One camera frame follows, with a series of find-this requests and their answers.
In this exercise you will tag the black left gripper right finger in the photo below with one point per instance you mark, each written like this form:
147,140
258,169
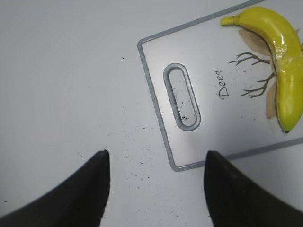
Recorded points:
234,200

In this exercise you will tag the yellow plastic banana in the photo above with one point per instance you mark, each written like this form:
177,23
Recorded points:
287,55

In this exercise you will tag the white deer cutting board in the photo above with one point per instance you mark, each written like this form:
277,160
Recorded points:
211,86

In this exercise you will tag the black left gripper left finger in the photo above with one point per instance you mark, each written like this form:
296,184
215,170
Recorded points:
79,201

